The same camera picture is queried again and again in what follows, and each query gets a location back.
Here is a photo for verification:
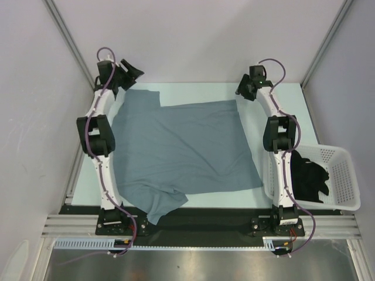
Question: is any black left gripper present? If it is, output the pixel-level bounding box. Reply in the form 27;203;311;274
112;59;144;90

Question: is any light blue t shirt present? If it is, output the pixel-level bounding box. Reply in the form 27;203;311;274
112;90;263;224

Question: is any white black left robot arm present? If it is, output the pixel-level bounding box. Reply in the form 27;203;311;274
76;58;144;236

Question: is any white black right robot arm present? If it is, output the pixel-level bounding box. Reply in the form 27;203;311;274
236;64;301;235

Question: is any black t shirt in basket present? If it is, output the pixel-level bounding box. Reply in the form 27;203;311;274
291;150;329;203

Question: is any white perforated plastic basket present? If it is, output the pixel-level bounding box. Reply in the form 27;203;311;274
262;144;361;211

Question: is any left aluminium frame post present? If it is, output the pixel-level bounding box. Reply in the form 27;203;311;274
42;0;95;90

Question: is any aluminium frame post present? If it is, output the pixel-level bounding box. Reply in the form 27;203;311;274
42;0;95;90
300;0;355;90

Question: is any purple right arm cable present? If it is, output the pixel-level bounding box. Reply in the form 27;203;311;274
257;57;317;260

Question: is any right aluminium frame post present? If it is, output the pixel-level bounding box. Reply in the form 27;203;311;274
300;0;355;90

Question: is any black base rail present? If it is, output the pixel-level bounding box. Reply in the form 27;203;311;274
59;205;305;248

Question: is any white slotted cable duct right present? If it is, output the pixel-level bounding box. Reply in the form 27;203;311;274
262;237;294;251

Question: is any white slotted cable duct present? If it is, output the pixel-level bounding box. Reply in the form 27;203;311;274
54;238;132;250
262;237;294;251

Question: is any aluminium front rail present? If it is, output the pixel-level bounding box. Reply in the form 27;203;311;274
42;214;362;239

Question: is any white slotted cable duct left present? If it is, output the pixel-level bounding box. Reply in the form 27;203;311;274
54;238;132;250

